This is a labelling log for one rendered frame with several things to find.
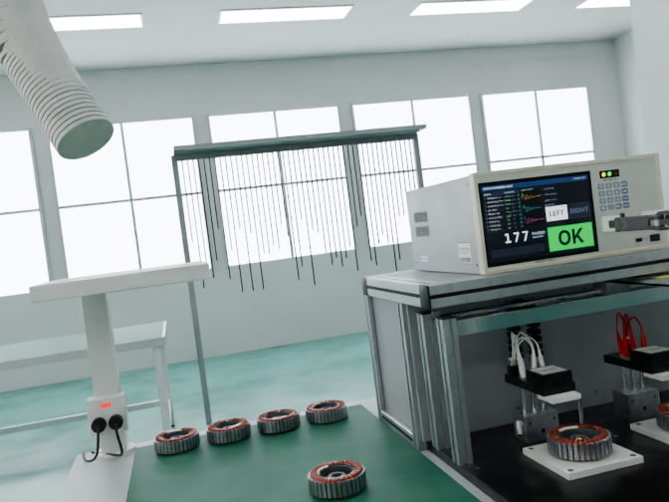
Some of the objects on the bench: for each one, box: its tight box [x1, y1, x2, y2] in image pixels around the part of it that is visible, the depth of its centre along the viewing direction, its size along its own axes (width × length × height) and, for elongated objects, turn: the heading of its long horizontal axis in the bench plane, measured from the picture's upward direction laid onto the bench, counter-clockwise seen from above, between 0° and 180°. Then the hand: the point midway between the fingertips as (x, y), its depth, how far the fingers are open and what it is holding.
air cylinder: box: [612, 384, 659, 420], centre depth 139 cm, size 5×8×6 cm
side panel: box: [363, 295, 431, 451], centre depth 152 cm, size 28×3×32 cm
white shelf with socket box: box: [29, 261, 211, 462], centre depth 156 cm, size 35×37×46 cm
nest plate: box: [523, 442, 644, 480], centre depth 119 cm, size 15×15×1 cm
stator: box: [308, 460, 367, 499], centre depth 124 cm, size 11×11×4 cm
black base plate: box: [429, 389, 669, 502], centre depth 123 cm, size 47×64×2 cm
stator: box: [547, 423, 613, 461], centre depth 119 cm, size 11×11×4 cm
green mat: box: [125, 404, 482, 502], centre depth 129 cm, size 94×61×1 cm
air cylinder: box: [513, 405, 559, 443], centre depth 133 cm, size 5×8×6 cm
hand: (630, 220), depth 126 cm, fingers open, 8 cm apart
